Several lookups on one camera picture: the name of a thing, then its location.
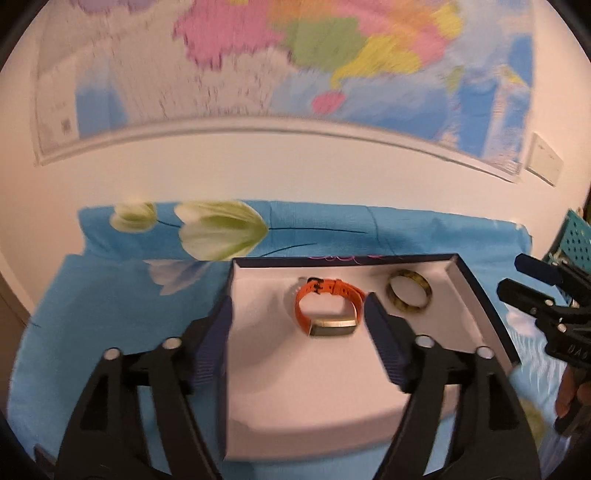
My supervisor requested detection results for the colourful wall map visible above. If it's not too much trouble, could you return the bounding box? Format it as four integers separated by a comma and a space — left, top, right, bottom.
30, 0, 536, 184

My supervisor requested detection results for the yellow-green mottled bangle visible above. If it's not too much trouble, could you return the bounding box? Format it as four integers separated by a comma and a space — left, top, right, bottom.
385, 270, 434, 316

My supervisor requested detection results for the orange smart band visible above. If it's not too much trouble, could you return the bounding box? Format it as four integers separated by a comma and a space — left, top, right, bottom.
294, 276, 366, 338

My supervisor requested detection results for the person's right hand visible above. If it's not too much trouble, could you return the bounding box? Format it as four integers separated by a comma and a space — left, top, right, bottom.
555, 368, 579, 417

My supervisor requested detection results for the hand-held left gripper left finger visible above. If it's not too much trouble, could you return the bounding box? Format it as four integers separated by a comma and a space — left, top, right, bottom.
55, 294, 234, 480

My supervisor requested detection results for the blue floral cloth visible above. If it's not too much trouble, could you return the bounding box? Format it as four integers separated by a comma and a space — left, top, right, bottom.
7, 199, 591, 480

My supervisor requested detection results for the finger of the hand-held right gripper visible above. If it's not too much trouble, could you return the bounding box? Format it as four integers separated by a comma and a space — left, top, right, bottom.
514, 253, 591, 289
496, 279, 591, 326

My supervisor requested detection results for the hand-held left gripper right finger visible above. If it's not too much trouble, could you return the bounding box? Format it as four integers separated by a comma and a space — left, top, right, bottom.
364, 292, 542, 480

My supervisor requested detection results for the white wall socket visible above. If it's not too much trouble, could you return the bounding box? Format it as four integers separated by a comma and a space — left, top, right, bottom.
524, 133, 565, 186

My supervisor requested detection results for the teal perforated basket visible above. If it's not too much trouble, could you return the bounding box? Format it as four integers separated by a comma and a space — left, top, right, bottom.
542, 209, 591, 278

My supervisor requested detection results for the white box with navy rim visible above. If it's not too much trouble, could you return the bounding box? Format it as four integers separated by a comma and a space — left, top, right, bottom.
224, 253, 522, 462

